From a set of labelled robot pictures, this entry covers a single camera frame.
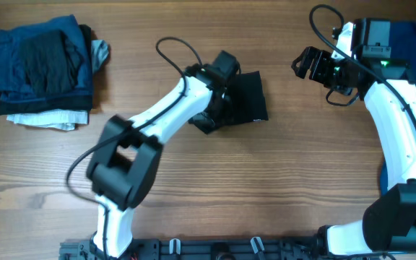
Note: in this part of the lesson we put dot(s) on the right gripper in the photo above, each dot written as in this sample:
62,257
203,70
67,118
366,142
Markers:
321,58

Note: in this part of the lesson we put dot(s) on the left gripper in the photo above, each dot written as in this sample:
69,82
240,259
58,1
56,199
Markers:
228,112

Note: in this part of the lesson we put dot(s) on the black polo shirt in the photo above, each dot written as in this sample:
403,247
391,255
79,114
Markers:
248,99

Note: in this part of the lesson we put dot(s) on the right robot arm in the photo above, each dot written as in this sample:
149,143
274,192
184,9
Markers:
361,63

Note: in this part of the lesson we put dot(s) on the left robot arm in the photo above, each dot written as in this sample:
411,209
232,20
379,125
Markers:
124,163

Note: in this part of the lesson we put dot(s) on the folded black garment underneath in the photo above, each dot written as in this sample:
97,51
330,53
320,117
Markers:
76,103

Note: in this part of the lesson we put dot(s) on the folded white garment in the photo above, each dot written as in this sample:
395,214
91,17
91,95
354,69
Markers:
65,120

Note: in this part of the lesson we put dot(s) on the folded black garment on top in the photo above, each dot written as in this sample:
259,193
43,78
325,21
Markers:
51,63

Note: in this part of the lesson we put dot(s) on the folded blue garment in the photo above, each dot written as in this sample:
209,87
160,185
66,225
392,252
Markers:
14,87

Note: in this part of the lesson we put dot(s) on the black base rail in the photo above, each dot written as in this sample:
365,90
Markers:
299,248

